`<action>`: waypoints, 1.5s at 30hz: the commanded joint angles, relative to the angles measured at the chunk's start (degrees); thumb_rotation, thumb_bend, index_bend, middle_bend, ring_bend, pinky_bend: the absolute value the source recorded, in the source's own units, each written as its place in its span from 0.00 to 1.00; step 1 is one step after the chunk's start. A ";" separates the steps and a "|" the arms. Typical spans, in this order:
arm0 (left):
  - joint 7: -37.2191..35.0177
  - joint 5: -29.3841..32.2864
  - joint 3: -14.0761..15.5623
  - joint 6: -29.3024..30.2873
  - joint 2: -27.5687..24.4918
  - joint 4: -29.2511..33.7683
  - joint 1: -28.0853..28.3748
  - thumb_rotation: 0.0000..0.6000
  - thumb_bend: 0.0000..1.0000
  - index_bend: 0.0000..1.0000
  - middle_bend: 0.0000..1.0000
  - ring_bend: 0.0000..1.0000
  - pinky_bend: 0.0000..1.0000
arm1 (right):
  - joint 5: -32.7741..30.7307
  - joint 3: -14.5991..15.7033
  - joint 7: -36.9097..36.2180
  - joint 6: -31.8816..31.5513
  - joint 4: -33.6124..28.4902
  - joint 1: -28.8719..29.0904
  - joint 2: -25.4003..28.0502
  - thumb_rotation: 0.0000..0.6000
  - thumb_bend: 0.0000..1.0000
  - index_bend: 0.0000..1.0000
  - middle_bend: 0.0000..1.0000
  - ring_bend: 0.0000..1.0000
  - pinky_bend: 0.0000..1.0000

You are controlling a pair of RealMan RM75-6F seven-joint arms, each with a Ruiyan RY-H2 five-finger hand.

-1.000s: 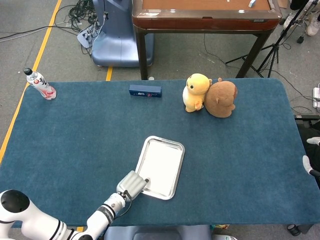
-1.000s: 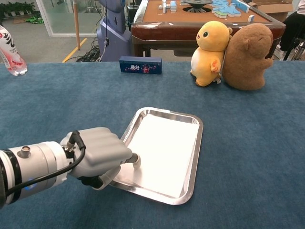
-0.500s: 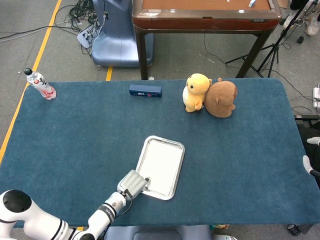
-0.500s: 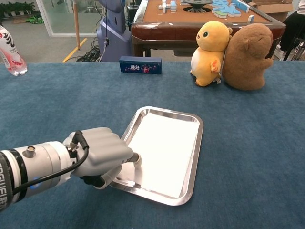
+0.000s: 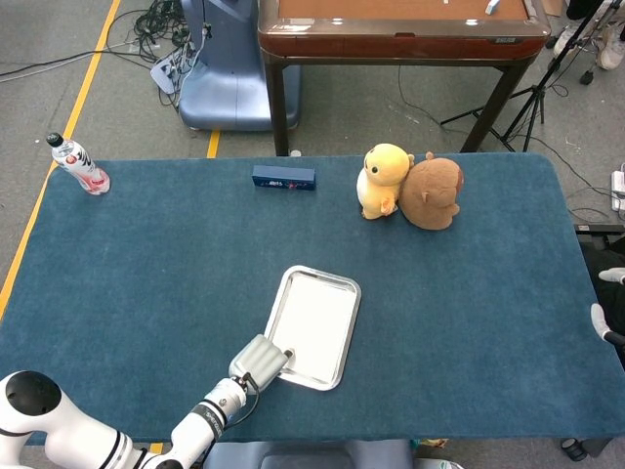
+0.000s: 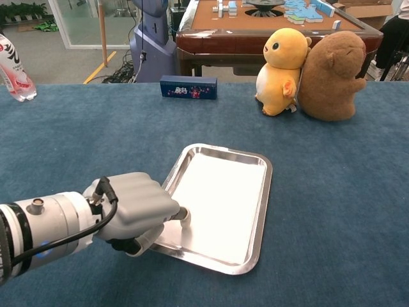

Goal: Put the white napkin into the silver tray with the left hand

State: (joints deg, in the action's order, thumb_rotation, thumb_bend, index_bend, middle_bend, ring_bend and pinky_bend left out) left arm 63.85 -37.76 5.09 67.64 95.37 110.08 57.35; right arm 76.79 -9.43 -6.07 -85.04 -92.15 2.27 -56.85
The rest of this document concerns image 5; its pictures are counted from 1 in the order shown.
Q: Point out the white power strip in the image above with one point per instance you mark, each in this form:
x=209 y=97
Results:
x=618 y=190

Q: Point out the black tripod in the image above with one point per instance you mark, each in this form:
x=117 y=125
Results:
x=540 y=93

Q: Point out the grey power strip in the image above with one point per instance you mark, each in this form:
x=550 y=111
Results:
x=168 y=71

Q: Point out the silver metal tray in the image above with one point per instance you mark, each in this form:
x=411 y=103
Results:
x=320 y=274

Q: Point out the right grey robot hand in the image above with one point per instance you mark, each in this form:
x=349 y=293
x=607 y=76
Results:
x=597 y=317

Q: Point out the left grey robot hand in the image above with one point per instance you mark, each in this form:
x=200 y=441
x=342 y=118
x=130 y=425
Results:
x=259 y=361

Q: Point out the white sneaker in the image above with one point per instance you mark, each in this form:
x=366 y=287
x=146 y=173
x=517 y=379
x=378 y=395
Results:
x=612 y=54
x=566 y=38

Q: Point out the grey blue robot torso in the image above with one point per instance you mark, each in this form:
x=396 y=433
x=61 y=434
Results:
x=303 y=456

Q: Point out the yellow plush toy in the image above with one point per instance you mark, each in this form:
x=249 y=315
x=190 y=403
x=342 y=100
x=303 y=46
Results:
x=383 y=181

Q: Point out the brown plush toy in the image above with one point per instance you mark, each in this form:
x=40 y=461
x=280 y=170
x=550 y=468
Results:
x=432 y=195

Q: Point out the white paper napkin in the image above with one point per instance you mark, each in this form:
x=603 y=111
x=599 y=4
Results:
x=312 y=327

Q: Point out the black caster wheel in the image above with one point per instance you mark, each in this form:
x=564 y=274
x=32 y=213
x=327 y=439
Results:
x=573 y=448

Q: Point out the white blue mahjong tile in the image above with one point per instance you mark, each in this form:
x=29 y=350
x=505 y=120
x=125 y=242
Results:
x=492 y=6

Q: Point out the blue tablecloth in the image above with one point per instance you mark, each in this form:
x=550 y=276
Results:
x=146 y=220

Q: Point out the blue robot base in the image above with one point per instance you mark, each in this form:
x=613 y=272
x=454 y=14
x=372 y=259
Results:
x=229 y=88

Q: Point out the dark blue printed box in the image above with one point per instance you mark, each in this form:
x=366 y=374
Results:
x=283 y=178

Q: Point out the brown mahjong table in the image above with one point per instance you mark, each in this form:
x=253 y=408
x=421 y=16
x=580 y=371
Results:
x=390 y=46

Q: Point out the clear plastic drink bottle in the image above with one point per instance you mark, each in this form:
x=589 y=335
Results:
x=80 y=163

